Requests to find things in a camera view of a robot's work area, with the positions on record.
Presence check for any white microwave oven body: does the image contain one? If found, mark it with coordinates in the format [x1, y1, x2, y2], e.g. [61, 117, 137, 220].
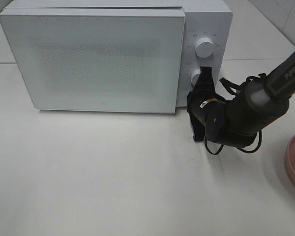
[2, 0, 233, 108]

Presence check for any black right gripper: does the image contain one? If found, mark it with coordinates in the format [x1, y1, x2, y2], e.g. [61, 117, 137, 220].
[187, 66, 229, 143]

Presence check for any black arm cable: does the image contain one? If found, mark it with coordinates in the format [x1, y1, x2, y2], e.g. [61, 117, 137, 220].
[203, 73, 267, 155]

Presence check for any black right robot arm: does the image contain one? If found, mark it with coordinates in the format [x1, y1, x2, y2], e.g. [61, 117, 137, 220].
[187, 51, 295, 153]

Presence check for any upper white microwave knob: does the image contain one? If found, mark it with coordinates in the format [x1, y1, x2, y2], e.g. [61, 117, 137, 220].
[195, 35, 214, 58]

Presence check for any white microwave door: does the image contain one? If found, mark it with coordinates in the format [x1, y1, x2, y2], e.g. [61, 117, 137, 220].
[0, 8, 185, 114]

